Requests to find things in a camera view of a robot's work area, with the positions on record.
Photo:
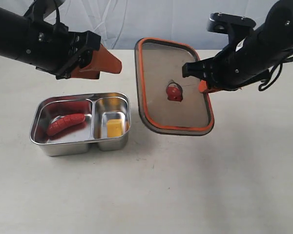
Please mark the blue-grey backdrop cloth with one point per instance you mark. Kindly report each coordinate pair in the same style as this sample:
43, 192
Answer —
121, 23

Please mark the stainless steel lunch box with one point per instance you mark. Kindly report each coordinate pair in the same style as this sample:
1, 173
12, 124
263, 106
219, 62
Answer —
98, 109

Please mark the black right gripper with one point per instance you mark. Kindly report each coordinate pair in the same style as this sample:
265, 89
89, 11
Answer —
243, 61

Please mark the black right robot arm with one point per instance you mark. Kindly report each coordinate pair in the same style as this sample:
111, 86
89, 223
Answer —
278, 28

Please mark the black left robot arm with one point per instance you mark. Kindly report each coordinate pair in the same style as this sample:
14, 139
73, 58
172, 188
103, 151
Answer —
18, 35

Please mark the yellow toy cheese wedge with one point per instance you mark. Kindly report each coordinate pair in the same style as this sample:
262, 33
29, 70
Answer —
114, 128

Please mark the dark transparent lunch box lid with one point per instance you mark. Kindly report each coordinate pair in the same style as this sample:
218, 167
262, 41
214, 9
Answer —
168, 103

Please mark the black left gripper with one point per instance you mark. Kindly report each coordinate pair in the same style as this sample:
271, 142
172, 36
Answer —
60, 52

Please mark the red toy sausage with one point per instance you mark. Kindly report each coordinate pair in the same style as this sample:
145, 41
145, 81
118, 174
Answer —
64, 123

